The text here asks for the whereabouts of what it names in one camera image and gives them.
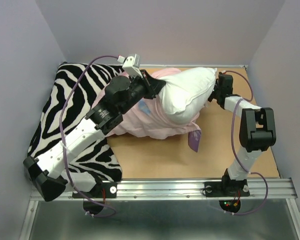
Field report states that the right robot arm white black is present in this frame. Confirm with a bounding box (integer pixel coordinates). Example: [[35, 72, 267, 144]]
[[204, 70, 277, 198]]

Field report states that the purple pink princess pillowcase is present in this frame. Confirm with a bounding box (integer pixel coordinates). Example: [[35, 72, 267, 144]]
[[106, 67, 204, 152]]

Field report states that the white pillow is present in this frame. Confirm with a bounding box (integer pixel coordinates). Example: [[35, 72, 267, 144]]
[[159, 67, 217, 125]]

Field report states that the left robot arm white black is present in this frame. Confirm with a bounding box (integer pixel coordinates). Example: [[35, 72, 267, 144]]
[[23, 70, 166, 202]]

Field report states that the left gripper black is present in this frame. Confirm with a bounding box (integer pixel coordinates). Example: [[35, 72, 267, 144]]
[[118, 68, 165, 114]]

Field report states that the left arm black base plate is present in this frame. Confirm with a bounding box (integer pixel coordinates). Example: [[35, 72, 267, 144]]
[[75, 181, 117, 199]]

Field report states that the zebra print pillow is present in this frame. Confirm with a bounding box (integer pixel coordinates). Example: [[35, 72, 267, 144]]
[[27, 62, 123, 182]]

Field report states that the aluminium mounting rail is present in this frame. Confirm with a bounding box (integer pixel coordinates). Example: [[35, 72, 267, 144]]
[[20, 178, 300, 240]]

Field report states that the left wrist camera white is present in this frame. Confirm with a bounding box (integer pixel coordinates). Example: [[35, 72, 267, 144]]
[[117, 54, 142, 77]]

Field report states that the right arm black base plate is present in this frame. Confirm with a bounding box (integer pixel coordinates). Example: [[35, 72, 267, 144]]
[[204, 181, 250, 198]]

